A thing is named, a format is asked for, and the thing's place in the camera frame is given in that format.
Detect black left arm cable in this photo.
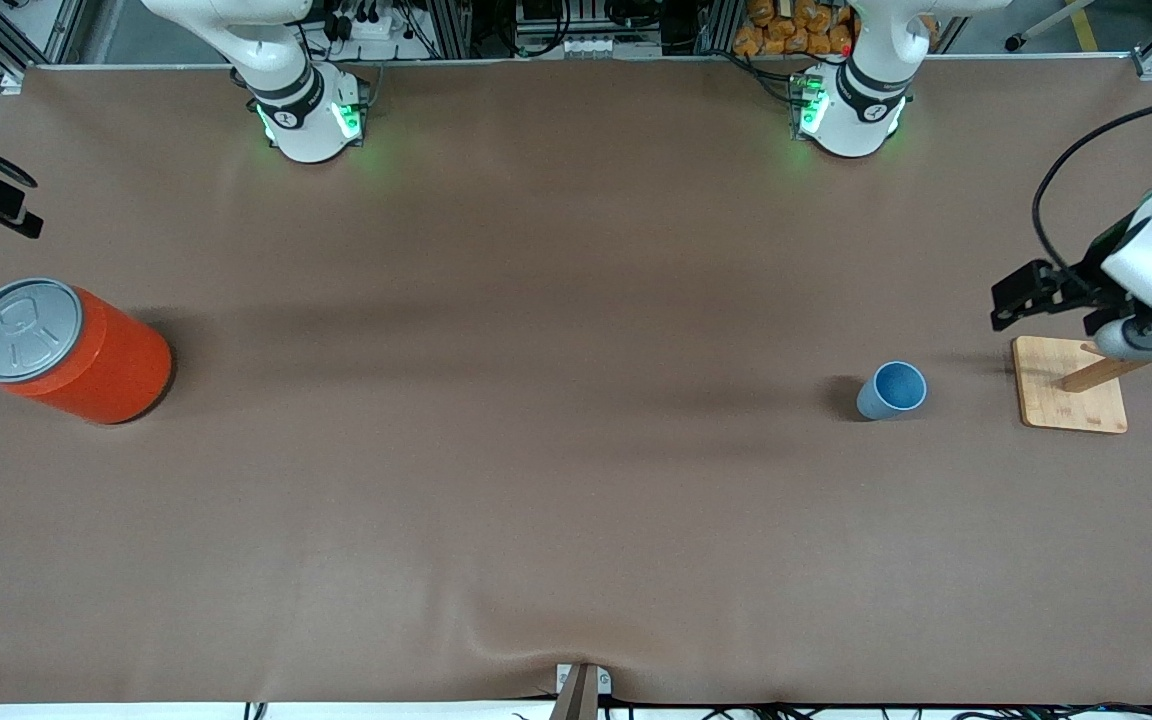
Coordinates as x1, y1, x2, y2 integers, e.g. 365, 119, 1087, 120
1031, 95, 1152, 271

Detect grey camera mast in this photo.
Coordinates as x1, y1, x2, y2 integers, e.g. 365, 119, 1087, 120
548, 665, 600, 720

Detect brown table mat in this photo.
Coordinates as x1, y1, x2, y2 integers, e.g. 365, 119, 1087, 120
0, 55, 1152, 707

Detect orange packaged snacks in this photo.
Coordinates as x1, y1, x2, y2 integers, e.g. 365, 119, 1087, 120
733, 0, 940, 58

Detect white power strip with plugs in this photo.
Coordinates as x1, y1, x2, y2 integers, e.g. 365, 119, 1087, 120
326, 5, 399, 43

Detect long white power strip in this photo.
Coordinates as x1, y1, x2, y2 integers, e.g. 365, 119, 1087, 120
554, 36, 664, 60

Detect metal mast bracket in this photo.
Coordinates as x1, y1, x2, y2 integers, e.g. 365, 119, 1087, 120
555, 663, 613, 697

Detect white stand leg with caster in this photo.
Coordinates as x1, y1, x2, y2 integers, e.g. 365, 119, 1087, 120
1004, 0, 1099, 53

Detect wooden cup rack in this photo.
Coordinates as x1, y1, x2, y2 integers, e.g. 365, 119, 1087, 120
1012, 335, 1152, 435

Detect blue plastic cup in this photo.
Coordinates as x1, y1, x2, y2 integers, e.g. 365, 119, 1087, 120
856, 361, 928, 421

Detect orange can with grey lid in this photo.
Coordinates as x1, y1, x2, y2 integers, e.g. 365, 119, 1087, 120
0, 278, 175, 426

